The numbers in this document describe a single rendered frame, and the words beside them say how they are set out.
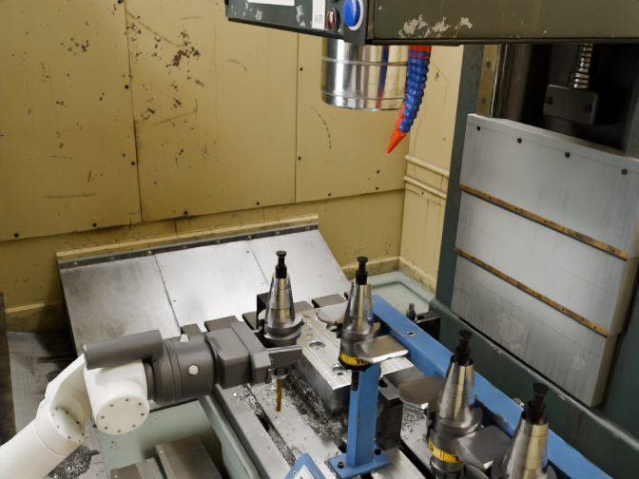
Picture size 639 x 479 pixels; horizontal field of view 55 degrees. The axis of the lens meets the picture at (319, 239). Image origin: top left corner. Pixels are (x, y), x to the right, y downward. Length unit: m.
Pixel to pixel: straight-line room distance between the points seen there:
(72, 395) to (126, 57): 1.22
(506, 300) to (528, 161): 0.34
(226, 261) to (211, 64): 0.64
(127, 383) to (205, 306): 1.15
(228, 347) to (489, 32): 0.52
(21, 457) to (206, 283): 1.21
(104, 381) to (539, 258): 0.93
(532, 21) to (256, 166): 1.45
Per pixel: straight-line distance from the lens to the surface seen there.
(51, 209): 1.99
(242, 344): 0.89
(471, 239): 1.55
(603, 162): 1.26
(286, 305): 0.88
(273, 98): 2.09
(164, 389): 0.85
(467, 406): 0.74
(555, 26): 0.83
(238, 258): 2.11
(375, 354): 0.86
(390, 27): 0.67
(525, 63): 1.46
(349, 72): 0.98
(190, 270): 2.05
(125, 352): 0.83
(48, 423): 0.88
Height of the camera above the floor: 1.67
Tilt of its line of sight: 22 degrees down
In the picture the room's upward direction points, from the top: 2 degrees clockwise
